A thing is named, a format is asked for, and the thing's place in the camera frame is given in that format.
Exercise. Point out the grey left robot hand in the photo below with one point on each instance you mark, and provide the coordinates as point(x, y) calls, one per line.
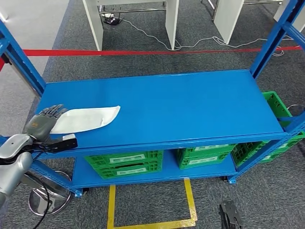
point(38, 123)

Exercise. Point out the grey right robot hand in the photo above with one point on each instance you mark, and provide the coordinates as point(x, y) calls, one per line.
point(225, 218)

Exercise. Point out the white curved plastic part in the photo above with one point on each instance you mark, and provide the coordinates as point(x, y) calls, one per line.
point(86, 120)

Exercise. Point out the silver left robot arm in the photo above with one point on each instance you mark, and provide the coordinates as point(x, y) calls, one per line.
point(11, 170)

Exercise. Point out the blue metal shelf rack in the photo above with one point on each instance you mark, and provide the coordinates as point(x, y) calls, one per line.
point(166, 107)

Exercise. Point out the black rack caster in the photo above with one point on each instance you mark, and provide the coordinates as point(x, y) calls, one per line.
point(224, 179)
point(85, 190)

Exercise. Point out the green plastic crate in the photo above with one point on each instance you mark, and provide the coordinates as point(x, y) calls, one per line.
point(277, 106)
point(123, 158)
point(203, 160)
point(271, 156)
point(207, 148)
point(129, 172)

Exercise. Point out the short red barrier belt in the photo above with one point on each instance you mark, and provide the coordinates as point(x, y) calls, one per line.
point(1, 64)

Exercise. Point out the white table leg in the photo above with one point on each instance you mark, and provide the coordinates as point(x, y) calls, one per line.
point(94, 25)
point(293, 12)
point(171, 22)
point(227, 19)

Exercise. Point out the long red barrier belt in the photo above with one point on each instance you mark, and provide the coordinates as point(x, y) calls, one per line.
point(119, 52)

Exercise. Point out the yellow floor tape square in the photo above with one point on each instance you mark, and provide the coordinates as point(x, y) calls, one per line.
point(111, 208)

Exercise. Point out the black power strip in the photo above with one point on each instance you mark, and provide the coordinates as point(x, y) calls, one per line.
point(113, 19)

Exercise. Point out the chrome stanchion base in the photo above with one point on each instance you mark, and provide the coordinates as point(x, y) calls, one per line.
point(295, 107)

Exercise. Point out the metal table crossbar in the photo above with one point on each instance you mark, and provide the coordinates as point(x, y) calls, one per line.
point(133, 7)

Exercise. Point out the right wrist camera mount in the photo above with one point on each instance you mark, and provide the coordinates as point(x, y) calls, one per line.
point(236, 218)

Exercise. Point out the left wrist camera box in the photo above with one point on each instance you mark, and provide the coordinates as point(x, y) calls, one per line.
point(64, 145)

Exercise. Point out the chrome stanchion post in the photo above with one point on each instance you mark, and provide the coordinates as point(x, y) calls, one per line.
point(50, 202)
point(6, 58)

